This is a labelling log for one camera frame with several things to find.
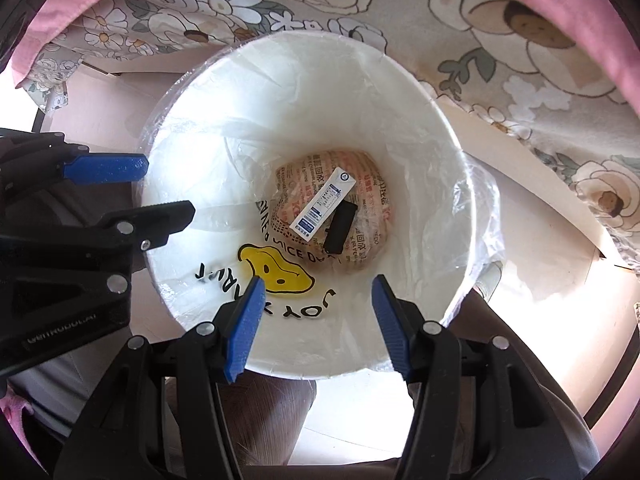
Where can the pink blanket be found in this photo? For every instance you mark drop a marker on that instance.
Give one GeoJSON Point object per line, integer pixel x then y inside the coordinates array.
{"type": "Point", "coordinates": [60, 5]}

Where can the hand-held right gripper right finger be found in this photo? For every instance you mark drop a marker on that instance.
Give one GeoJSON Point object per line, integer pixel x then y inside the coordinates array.
{"type": "Point", "coordinates": [392, 325]}

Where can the person's grey trouser leg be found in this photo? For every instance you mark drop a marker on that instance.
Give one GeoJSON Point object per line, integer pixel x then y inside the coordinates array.
{"type": "Point", "coordinates": [60, 395]}

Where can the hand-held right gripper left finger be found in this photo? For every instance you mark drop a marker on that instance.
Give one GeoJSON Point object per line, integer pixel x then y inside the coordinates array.
{"type": "Point", "coordinates": [245, 325]}

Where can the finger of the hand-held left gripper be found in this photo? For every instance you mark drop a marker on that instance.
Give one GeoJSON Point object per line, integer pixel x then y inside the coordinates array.
{"type": "Point", "coordinates": [105, 167]}
{"type": "Point", "coordinates": [155, 217]}

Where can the white paper trash bin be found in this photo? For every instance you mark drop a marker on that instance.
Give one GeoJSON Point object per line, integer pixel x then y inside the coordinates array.
{"type": "Point", "coordinates": [400, 150]}

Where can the black rectangular object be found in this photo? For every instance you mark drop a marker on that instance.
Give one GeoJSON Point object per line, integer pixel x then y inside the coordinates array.
{"type": "Point", "coordinates": [340, 230]}

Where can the floral bed sheet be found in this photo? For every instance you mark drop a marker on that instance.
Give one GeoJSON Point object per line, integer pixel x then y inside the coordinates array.
{"type": "Point", "coordinates": [425, 35]}

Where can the clear plastic bin liner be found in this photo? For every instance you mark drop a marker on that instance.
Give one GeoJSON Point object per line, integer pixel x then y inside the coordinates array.
{"type": "Point", "coordinates": [485, 200]}

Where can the white and blue carton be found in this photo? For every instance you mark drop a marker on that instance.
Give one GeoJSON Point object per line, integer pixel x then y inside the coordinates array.
{"type": "Point", "coordinates": [322, 200]}

